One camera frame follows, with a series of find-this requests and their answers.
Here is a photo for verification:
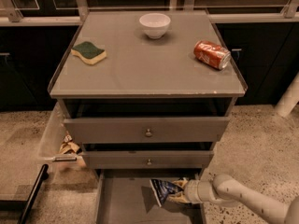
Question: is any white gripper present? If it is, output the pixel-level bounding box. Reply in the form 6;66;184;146
168;178;202;203

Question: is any blue chip bag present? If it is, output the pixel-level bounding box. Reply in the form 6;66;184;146
149;179;183;207

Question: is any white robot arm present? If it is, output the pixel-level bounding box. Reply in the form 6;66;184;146
170;78;299;224

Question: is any grey middle drawer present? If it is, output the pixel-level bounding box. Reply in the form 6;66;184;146
82;150;214;169

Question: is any grey drawer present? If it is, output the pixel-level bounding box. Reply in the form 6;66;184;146
64;117;229;144
82;150;214;169
95;169;206;224

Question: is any grey bottom drawer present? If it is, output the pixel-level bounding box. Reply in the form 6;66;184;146
95;169;206;224

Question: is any grey top drawer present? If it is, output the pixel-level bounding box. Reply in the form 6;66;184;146
64;117;229;144

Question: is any grey drawer cabinet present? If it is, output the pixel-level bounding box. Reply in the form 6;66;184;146
47;9;249;179

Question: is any crumpled brown snack bag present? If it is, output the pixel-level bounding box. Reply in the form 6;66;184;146
59;134;81;154

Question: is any clear plastic bin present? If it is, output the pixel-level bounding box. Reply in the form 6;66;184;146
37;104;86;171

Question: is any black bar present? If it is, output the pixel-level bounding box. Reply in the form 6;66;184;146
17;164;49;224

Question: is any red soda can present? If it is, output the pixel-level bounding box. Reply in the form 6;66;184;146
193;41;231;70

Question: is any white ceramic bowl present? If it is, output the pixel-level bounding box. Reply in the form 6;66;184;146
139;13;171;39

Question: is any green yellow sponge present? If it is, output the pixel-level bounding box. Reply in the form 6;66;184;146
71;41;107;65

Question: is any metal window railing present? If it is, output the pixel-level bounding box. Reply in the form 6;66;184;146
0;0;299;23

